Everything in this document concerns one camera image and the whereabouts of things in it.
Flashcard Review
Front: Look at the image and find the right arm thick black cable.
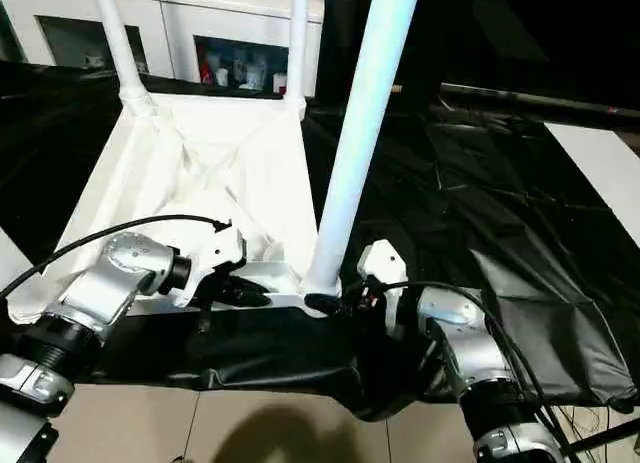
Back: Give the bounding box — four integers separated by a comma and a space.
369, 279, 576, 463

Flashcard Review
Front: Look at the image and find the black work table frame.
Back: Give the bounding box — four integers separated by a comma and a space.
564, 422, 640, 454

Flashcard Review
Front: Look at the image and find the dark brown cabinet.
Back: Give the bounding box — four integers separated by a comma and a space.
319, 0, 640, 92

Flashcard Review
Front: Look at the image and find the arm thick black cable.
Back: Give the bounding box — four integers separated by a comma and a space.
0, 215, 234, 299
369, 279, 576, 463

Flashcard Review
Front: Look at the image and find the left arm thick black cable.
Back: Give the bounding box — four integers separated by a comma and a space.
0, 215, 234, 299

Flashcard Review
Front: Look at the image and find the long dark tube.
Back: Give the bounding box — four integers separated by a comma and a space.
439, 82, 640, 119

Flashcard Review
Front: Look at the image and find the white cabinet with glass doors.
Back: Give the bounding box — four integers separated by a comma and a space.
0, 0, 326, 99

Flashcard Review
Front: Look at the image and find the white plastic table top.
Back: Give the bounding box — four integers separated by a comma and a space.
7, 93, 346, 327

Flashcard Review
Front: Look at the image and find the white flat item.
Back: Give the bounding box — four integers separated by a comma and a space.
543, 121, 640, 249

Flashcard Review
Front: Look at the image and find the black shiny mat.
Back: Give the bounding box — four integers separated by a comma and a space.
0, 60, 640, 422

